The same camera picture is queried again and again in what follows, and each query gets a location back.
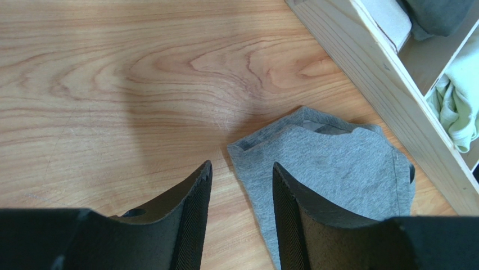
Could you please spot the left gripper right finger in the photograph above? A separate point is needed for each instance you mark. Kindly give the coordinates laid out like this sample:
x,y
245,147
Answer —
x,y
315,233

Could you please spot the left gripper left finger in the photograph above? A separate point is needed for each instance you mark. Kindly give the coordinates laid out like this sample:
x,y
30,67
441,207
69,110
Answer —
x,y
166,232

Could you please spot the grey white underwear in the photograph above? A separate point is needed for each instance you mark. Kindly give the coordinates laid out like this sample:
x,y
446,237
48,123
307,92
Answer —
x,y
352,165

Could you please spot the wooden compartment organizer box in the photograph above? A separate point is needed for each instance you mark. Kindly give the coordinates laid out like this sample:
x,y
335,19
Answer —
x,y
395,84

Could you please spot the pale green rolled cloth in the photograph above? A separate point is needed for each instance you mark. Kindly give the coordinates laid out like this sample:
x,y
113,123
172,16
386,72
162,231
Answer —
x,y
454,99

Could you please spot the dark grey rolled cloth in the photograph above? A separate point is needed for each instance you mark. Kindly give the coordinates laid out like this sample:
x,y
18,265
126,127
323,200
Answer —
x,y
431,18

